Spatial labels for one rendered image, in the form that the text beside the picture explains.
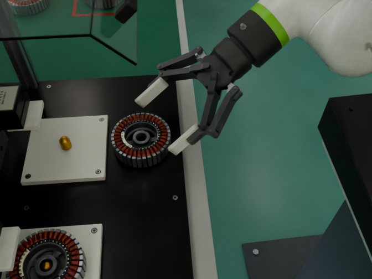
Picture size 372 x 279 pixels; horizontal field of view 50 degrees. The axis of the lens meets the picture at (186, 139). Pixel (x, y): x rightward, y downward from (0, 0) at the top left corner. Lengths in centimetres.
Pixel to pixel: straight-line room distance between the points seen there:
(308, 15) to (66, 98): 51
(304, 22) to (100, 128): 42
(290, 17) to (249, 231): 99
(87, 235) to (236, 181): 105
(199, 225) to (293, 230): 91
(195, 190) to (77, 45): 50
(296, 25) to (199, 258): 43
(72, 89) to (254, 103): 117
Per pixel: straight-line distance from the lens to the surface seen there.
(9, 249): 61
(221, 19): 241
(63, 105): 89
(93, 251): 68
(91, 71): 99
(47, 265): 66
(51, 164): 79
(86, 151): 79
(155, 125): 78
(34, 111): 74
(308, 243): 157
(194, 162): 79
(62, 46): 107
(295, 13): 74
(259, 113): 190
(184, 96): 90
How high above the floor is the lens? 140
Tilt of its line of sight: 52 degrees down
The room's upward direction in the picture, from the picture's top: straight up
